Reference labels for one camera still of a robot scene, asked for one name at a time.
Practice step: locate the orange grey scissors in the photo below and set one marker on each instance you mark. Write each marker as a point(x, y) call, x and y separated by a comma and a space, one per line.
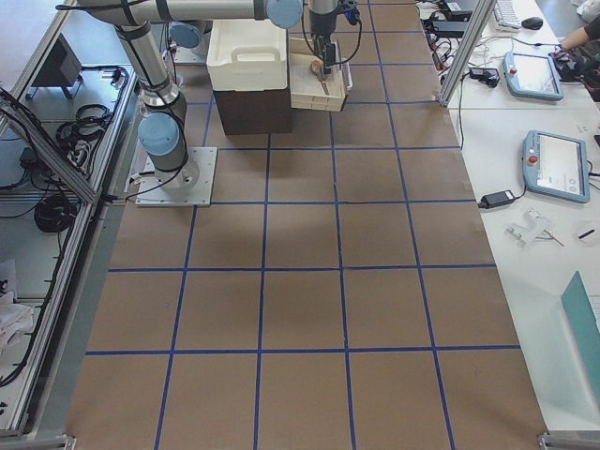
point(316, 69)

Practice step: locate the black monitor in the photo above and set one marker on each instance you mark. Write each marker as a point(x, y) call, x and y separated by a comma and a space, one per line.
point(61, 69)

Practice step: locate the light wooden drawer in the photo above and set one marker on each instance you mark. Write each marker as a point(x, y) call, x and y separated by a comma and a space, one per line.
point(310, 91)

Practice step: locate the dark brown wooden cabinet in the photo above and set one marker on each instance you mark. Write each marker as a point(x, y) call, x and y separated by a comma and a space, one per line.
point(255, 112)

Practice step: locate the teal folder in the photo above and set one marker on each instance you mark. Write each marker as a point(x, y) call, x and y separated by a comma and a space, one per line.
point(584, 326)

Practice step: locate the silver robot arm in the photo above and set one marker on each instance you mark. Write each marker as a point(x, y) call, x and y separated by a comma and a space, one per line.
point(191, 35)
point(162, 133)

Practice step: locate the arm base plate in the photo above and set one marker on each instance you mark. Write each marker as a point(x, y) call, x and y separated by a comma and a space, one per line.
point(192, 186)

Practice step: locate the white drawer handle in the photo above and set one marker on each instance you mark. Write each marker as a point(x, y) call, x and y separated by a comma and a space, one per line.
point(348, 77)

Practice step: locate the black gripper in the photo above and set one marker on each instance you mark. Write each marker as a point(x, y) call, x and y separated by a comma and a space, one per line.
point(322, 25)

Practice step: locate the black power adapter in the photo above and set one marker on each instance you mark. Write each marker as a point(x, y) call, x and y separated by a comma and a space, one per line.
point(497, 199)

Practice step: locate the black computer mouse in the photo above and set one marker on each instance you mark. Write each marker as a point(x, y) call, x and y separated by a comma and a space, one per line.
point(532, 23)

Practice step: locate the far teach pendant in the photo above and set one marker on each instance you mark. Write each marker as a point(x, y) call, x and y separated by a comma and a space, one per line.
point(532, 76)

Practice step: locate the near teach pendant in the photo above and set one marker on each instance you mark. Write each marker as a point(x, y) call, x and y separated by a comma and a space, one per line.
point(556, 166)

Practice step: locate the white plastic tray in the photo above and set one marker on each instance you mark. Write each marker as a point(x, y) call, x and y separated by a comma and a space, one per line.
point(247, 55)

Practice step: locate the aluminium frame post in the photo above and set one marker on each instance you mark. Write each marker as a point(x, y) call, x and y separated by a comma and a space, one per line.
point(465, 49)

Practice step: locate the teach pendant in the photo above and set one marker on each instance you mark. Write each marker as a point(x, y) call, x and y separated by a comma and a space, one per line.
point(556, 166)
point(532, 76)

